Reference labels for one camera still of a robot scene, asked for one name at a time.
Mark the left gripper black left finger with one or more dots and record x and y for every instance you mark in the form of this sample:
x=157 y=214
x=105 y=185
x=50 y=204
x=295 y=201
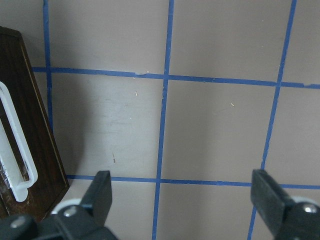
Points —
x=84 y=218

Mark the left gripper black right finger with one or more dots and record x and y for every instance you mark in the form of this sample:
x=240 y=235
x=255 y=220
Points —
x=286 y=217

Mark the white plastic drawer handle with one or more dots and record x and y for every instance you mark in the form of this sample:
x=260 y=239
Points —
x=10 y=150

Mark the dark wooden drawer cabinet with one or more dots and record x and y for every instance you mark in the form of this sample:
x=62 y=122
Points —
x=52 y=184

